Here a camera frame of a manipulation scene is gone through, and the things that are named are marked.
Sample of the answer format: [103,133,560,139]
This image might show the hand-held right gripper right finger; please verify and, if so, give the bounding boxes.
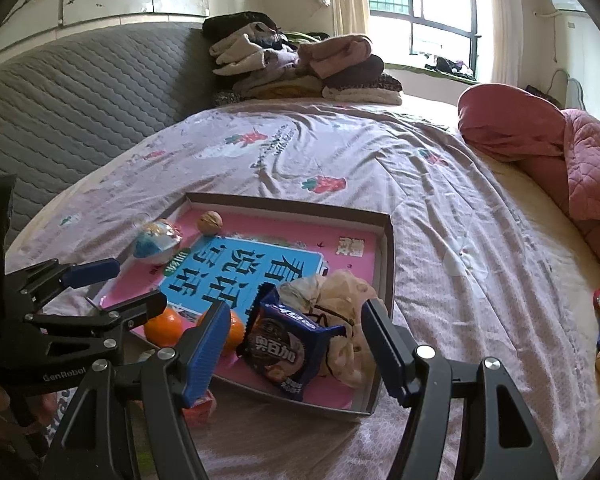
[361,299,561,480]

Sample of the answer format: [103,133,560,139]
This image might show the printed pink bed sheet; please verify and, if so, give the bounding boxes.
[5,95,600,480]

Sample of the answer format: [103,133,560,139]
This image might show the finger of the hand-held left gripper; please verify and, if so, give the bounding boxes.
[6,257,122,307]
[26,291,169,350]

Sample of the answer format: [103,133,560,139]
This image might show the pink pillow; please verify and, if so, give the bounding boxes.
[457,84,566,163]

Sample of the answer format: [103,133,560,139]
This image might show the shallow grey cardboard box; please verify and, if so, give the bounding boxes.
[92,192,396,423]

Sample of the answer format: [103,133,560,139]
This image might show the pink and blue book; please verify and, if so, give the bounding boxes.
[100,207,381,411]

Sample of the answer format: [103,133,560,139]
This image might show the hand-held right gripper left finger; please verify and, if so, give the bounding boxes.
[40,300,232,480]

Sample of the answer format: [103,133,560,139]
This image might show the white wall cable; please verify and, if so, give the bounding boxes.
[550,69,586,111]

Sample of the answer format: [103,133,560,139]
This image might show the pink quilt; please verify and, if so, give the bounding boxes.
[560,107,600,286]

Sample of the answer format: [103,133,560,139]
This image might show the blue cookie packet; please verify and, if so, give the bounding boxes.
[236,282,348,402]

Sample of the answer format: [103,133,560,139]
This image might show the walnut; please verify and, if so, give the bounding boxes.
[196,210,224,236]

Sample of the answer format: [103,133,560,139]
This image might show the orange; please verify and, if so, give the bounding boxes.
[144,307,185,347]
[197,307,246,356]

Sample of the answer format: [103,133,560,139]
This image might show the pile of folded clothes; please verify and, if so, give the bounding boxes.
[202,11,405,107]

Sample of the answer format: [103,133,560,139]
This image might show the beige drawstring pouch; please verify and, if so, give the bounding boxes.
[280,269,381,388]

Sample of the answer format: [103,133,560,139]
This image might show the dark clothes on windowsill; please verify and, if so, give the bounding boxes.
[422,56,478,80]

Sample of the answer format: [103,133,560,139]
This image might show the blue toy capsule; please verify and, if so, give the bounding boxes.
[132,219,183,266]

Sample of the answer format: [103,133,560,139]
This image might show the grey quilted headboard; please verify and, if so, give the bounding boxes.
[0,22,221,241]

